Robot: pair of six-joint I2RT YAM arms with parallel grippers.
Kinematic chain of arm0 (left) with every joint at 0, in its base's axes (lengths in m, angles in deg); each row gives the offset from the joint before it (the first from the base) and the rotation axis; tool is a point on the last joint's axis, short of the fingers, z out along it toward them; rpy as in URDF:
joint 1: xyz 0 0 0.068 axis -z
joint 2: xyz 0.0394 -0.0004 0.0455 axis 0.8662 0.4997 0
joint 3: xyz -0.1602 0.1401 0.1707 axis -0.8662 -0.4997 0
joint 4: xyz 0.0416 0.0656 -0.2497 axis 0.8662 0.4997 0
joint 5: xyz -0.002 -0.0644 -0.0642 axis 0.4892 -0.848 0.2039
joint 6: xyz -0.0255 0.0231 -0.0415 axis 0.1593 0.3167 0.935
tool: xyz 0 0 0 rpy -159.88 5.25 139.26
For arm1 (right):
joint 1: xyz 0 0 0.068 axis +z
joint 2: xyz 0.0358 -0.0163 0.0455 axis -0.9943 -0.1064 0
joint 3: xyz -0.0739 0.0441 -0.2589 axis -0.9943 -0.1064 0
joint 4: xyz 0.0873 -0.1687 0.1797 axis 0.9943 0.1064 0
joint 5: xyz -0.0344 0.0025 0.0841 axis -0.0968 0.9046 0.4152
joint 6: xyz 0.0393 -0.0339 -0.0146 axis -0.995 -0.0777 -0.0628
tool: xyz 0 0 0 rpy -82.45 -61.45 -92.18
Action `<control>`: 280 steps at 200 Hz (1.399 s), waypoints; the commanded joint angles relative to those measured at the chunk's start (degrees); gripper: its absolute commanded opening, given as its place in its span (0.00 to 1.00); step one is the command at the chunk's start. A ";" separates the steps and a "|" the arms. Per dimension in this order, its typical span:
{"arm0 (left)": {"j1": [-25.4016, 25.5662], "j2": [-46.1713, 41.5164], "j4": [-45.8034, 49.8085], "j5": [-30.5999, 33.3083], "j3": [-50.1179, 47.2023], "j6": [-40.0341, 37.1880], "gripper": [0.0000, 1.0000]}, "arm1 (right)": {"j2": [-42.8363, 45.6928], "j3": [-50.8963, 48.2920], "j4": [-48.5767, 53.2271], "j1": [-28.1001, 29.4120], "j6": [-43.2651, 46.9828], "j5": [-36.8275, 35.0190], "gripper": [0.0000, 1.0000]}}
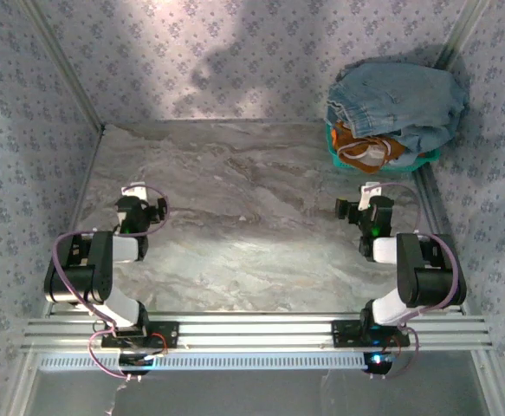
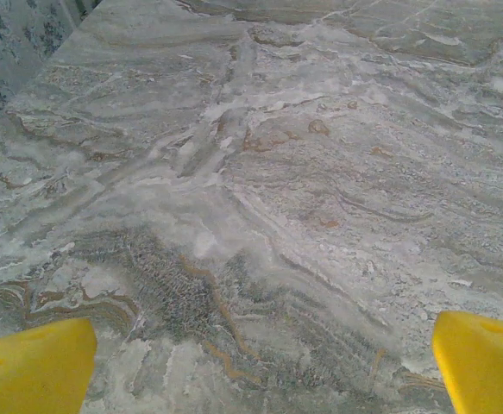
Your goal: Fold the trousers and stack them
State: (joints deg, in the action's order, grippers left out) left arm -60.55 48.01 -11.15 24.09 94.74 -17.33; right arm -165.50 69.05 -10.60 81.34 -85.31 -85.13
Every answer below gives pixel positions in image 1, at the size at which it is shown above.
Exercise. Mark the blue denim jeans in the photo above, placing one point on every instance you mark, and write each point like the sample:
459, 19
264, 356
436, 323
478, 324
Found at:
390, 95

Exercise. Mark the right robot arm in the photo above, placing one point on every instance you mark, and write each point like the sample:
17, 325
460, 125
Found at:
412, 268

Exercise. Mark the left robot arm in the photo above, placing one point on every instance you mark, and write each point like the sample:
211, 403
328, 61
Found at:
100, 268

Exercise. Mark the orange shirt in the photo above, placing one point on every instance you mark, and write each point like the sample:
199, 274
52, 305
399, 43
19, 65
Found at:
356, 149

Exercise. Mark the teal plastic basket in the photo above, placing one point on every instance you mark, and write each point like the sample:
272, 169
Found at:
426, 158

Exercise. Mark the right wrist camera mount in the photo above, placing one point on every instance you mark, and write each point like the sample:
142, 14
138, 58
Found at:
368, 196

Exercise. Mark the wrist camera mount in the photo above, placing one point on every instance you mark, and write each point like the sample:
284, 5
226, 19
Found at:
368, 196
134, 190

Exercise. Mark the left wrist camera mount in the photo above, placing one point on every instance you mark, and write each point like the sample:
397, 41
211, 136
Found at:
134, 190

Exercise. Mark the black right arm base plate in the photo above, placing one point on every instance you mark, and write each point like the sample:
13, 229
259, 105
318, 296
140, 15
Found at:
345, 333

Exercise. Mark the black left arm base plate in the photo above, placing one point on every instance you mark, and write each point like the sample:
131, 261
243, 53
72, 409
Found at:
165, 333

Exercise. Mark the aluminium mounting rail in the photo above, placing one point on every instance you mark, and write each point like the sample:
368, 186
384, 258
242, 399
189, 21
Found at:
252, 331

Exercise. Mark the aluminium frame post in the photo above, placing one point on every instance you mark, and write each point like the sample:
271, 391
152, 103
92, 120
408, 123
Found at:
68, 71
462, 32

